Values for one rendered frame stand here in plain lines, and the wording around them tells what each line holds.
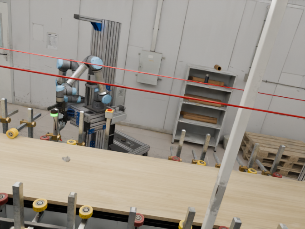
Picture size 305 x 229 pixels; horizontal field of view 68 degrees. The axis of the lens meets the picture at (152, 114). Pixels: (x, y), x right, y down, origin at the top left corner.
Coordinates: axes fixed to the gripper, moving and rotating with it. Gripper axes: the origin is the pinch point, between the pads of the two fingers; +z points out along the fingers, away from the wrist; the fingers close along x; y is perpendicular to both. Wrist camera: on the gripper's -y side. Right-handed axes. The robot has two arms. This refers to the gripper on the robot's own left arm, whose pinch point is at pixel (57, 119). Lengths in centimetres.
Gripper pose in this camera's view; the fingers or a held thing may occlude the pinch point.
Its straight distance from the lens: 250.6
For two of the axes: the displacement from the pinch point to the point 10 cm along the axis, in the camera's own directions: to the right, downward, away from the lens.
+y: 9.4, 0.4, 3.5
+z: -1.6, 9.3, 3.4
